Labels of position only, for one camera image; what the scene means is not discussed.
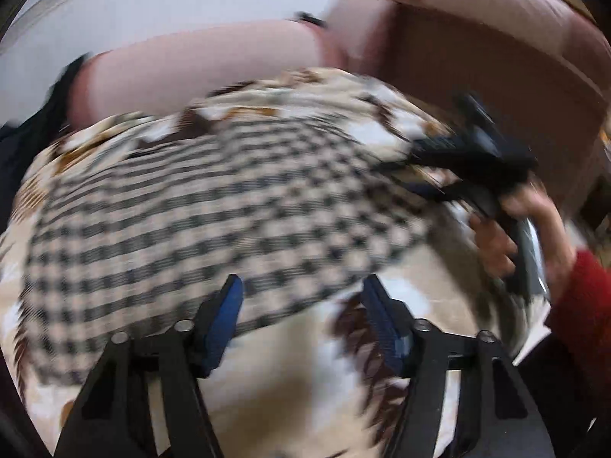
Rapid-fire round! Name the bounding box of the black cream checkered garment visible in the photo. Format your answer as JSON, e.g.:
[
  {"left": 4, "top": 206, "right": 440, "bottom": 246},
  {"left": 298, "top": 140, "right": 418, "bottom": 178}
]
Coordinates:
[{"left": 23, "top": 114, "right": 432, "bottom": 385}]

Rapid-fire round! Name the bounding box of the leaf pattern fleece blanket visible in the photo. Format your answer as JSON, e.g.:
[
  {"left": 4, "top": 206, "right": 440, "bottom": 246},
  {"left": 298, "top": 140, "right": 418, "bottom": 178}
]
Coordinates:
[{"left": 1, "top": 68, "right": 544, "bottom": 457}]

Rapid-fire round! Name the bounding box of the red sleeve forearm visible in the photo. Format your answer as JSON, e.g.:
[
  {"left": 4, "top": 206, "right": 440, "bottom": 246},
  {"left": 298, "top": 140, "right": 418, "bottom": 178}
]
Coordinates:
[{"left": 545, "top": 244, "right": 610, "bottom": 418}]

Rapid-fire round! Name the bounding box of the person right hand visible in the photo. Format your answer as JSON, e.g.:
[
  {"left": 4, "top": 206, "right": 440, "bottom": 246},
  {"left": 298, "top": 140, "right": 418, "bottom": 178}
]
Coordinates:
[{"left": 469, "top": 181, "right": 577, "bottom": 305}]

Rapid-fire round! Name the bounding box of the pink pillow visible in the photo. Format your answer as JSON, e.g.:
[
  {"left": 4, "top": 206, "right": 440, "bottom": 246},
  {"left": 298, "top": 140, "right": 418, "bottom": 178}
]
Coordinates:
[{"left": 67, "top": 20, "right": 345, "bottom": 129}]

